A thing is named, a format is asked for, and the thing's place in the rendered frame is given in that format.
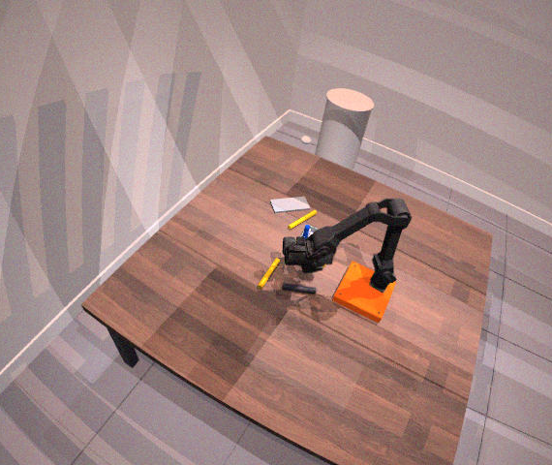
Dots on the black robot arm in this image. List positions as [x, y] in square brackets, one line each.
[325, 240]

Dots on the white flat rectangular slab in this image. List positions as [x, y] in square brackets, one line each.
[290, 204]

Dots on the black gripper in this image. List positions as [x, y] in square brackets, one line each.
[290, 241]

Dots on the dark grey cylinder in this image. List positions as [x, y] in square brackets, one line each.
[304, 289]

